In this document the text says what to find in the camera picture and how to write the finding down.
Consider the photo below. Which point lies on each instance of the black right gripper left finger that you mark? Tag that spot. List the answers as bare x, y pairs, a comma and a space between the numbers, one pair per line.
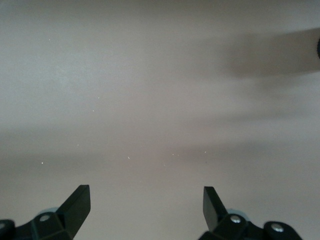
72, 215

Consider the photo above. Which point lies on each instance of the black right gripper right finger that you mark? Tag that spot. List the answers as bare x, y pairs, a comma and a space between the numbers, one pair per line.
212, 212

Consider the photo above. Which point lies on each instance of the black round-ended cylinder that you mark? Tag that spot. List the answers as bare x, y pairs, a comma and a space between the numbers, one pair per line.
318, 48

